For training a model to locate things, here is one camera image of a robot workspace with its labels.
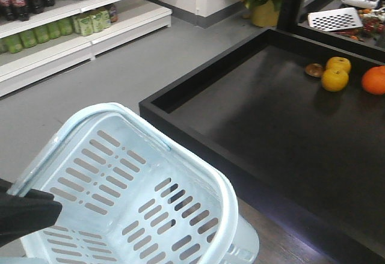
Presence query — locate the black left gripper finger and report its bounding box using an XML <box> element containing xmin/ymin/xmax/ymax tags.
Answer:
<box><xmin>1</xmin><ymin>179</ymin><xmax>62</xmax><ymax>247</ymax></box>

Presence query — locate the light blue plastic basket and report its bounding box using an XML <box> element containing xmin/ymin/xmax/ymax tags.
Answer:
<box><xmin>2</xmin><ymin>103</ymin><xmax>259</xmax><ymax>263</ymax></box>

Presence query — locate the white store shelf unit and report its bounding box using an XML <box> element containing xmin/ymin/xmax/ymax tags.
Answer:
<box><xmin>1</xmin><ymin>0</ymin><xmax>172</xmax><ymax>96</ymax></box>

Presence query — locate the green packaged goods row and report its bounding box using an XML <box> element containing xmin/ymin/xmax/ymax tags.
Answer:
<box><xmin>1</xmin><ymin>5</ymin><xmax>118</xmax><ymax>54</ymax></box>

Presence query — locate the wooden black-framed display stand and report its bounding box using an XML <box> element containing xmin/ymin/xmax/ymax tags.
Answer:
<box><xmin>140</xmin><ymin>29</ymin><xmax>384</xmax><ymax>263</ymax></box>

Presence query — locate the brown mushroom-like fruit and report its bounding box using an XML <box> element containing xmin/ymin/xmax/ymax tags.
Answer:
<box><xmin>305</xmin><ymin>63</ymin><xmax>324</xmax><ymax>78</ymax></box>

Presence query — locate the yellow pear-apple front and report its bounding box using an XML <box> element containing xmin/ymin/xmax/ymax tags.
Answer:
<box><xmin>321</xmin><ymin>69</ymin><xmax>349</xmax><ymax>92</ymax></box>

